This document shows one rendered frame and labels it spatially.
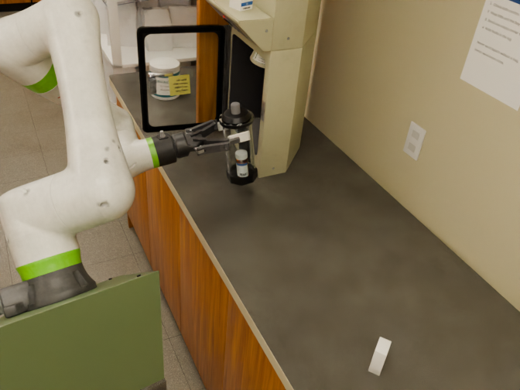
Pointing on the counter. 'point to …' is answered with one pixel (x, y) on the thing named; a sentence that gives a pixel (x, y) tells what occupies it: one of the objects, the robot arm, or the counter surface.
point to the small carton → (241, 5)
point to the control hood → (249, 22)
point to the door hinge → (227, 66)
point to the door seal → (144, 70)
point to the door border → (145, 70)
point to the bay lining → (245, 78)
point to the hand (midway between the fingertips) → (236, 129)
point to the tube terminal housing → (284, 80)
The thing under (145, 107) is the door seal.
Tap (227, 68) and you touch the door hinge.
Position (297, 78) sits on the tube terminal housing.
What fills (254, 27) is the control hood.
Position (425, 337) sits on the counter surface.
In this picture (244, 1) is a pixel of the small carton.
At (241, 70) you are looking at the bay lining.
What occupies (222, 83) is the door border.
